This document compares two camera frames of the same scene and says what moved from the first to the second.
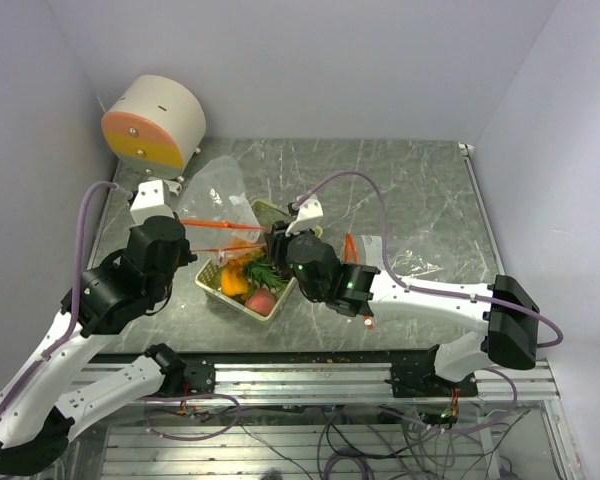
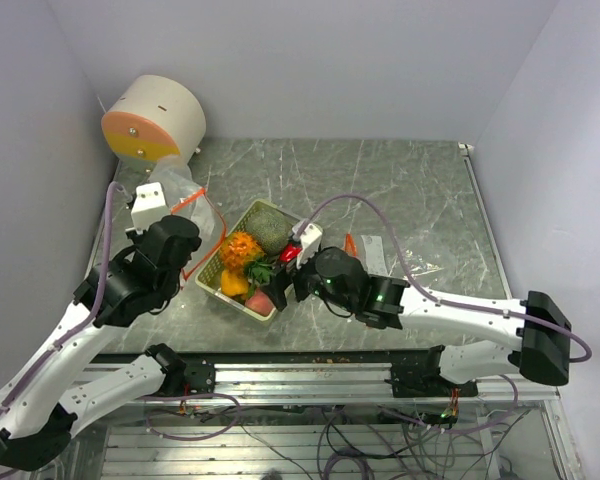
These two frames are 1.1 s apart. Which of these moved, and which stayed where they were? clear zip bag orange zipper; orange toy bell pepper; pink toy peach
Moved: clear zip bag orange zipper
Stayed: pink toy peach; orange toy bell pepper
